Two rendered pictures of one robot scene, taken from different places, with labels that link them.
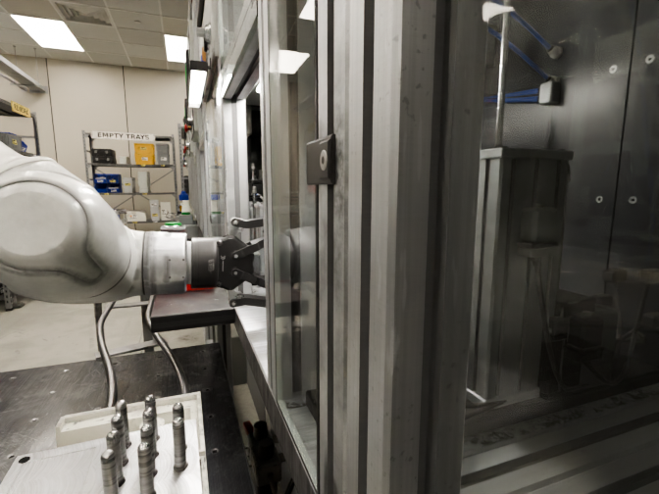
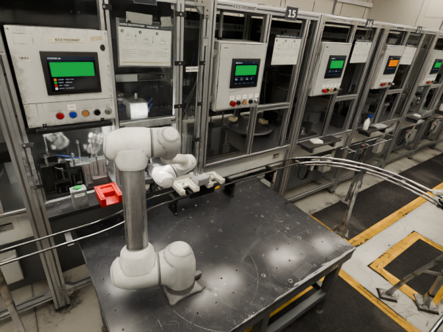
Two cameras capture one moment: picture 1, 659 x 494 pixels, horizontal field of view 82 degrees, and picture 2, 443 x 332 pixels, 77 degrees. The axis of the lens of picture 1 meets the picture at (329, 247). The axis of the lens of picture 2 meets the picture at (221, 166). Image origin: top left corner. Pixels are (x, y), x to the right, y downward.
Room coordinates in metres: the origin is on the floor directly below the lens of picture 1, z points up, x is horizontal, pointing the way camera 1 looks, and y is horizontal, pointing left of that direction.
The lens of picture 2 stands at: (0.60, 1.85, 1.94)
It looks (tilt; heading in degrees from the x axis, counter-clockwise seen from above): 28 degrees down; 253
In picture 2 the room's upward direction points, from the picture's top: 6 degrees clockwise
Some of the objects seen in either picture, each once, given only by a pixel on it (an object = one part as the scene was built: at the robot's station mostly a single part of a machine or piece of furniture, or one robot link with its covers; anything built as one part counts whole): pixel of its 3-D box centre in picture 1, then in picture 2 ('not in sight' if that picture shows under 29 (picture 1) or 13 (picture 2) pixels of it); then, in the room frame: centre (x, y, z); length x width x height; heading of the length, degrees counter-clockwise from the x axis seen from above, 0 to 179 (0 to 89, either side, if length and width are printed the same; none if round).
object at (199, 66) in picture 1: (197, 84); (76, 125); (0.95, 0.31, 1.37); 0.36 x 0.04 x 0.04; 21
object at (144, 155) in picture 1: (135, 195); not in sight; (6.45, 3.25, 1.00); 1.30 x 0.51 x 2.00; 111
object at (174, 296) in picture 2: not in sight; (182, 280); (0.44, 0.85, 0.71); 0.22 x 0.18 x 0.06; 21
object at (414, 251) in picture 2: not in sight; (420, 264); (-1.93, 0.50, 0.01); 1.00 x 0.55 x 0.01; 21
